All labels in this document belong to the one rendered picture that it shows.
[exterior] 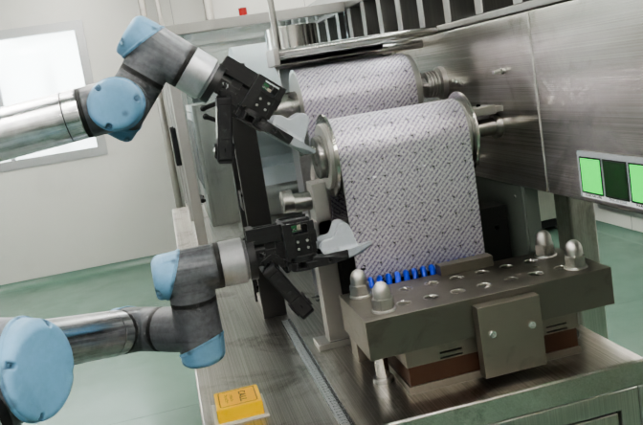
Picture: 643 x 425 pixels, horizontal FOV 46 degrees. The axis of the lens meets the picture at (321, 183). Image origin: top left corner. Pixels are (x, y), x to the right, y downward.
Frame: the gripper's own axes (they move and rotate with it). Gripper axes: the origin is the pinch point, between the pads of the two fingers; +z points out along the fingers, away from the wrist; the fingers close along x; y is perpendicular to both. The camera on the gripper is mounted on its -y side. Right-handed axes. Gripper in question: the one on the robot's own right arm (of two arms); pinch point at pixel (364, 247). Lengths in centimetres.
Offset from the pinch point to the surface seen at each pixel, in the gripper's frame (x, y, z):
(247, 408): -13.4, -17.3, -24.9
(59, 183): 556, -25, -123
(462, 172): -0.3, 9.6, 19.3
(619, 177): -31.0, 9.9, 29.4
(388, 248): -0.2, -0.9, 4.2
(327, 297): 7.8, -9.5, -6.2
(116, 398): 246, -109, -75
